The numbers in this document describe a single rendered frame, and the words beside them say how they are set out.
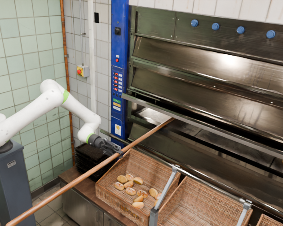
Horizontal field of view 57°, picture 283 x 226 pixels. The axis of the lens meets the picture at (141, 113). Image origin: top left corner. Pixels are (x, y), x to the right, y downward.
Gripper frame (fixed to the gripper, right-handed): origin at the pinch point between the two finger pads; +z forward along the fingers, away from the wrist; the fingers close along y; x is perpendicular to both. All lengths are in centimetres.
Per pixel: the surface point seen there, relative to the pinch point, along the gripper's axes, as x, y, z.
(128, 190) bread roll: -24, 56, -8
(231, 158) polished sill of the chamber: -53, 3, 61
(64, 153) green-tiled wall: -40, 82, -123
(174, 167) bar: -15.6, 2.3, 36.3
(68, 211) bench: 1, 102, -65
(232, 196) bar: -16, 2, 76
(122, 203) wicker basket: -4.3, 49.7, 1.5
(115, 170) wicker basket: -28, 47, -28
